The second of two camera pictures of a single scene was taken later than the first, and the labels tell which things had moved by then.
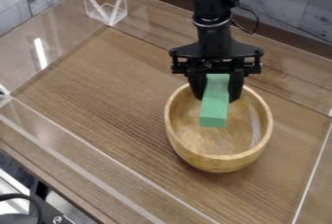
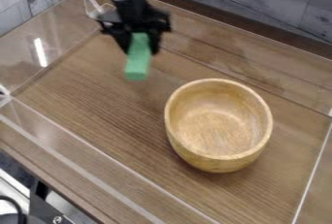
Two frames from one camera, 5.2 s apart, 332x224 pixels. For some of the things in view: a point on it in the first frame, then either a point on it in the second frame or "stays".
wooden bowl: x=212 y=148 stays
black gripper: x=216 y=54 -> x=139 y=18
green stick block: x=216 y=101 -> x=138 y=58
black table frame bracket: x=52 y=215 stays
